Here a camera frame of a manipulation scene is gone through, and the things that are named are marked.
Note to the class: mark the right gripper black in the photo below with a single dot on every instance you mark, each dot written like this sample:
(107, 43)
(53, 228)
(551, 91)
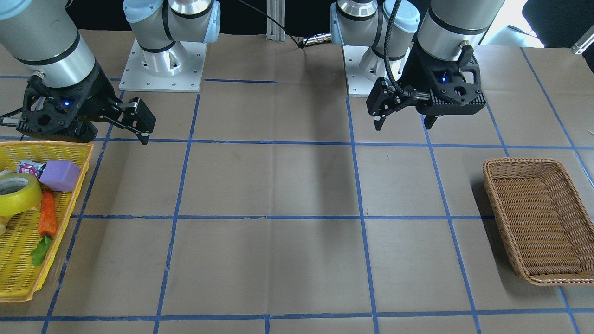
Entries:
(96, 99)

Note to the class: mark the yellow plastic basket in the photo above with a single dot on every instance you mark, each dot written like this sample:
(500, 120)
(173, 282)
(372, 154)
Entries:
(19, 277)

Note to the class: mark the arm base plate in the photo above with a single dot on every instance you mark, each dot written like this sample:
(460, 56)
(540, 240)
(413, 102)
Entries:
(362, 67)
(178, 69)

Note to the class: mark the toy carrot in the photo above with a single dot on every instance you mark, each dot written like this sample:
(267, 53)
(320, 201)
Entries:
(47, 228)

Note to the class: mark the aluminium frame post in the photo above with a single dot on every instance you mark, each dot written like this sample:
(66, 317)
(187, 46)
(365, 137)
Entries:
(275, 10)

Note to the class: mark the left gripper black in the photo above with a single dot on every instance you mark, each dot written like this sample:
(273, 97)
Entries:
(419, 73)

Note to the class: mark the brown wicker basket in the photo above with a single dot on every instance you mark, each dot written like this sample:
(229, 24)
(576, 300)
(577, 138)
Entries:
(546, 230)

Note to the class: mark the purple foam block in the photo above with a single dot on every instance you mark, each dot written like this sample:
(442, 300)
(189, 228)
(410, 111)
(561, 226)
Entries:
(60, 175)

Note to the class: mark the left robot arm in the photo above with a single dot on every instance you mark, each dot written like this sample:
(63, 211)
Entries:
(392, 27)

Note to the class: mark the small drink can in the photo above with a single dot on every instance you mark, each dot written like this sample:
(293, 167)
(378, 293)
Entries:
(34, 168)

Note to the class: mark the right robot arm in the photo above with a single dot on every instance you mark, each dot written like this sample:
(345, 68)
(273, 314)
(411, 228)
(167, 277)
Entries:
(41, 36)

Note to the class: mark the yellow tape roll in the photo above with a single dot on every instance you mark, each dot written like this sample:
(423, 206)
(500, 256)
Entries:
(19, 192)

